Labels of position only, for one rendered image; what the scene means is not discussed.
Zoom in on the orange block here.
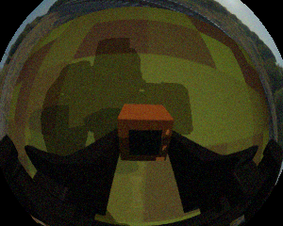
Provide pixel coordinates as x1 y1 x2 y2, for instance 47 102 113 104
118 103 175 161

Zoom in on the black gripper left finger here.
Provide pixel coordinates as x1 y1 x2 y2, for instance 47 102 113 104
25 128 120 216

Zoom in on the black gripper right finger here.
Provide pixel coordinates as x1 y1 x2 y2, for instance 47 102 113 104
168 131 258 214

